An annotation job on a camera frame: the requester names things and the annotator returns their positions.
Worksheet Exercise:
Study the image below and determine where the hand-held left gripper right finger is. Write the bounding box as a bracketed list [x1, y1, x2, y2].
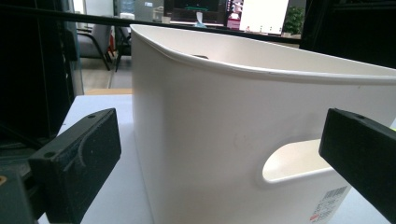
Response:
[318, 107, 396, 223]

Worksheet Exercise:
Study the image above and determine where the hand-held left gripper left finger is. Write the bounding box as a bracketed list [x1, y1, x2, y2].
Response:
[28, 107, 122, 224]

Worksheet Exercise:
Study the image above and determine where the white plastic storage bin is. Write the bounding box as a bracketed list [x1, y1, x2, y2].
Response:
[129, 23, 396, 224]

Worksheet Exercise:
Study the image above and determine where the grey armchair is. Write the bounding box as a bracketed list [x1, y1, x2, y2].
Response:
[76, 23, 114, 71]

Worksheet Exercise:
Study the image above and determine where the black chair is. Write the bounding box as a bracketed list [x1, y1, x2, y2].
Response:
[113, 25, 133, 73]

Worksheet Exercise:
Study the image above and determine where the black metal bar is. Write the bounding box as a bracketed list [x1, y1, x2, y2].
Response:
[0, 4, 303, 45]

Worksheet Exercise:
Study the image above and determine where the green potted plant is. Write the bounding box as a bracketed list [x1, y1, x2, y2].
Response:
[282, 6, 306, 35]

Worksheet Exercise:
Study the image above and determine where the white board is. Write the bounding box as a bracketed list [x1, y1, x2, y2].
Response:
[238, 0, 290, 35]

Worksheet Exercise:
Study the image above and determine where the pink box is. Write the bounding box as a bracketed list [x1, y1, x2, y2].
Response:
[226, 0, 245, 31]

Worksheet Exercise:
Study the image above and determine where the black monitor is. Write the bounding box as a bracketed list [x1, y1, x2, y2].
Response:
[163, 0, 227, 26]

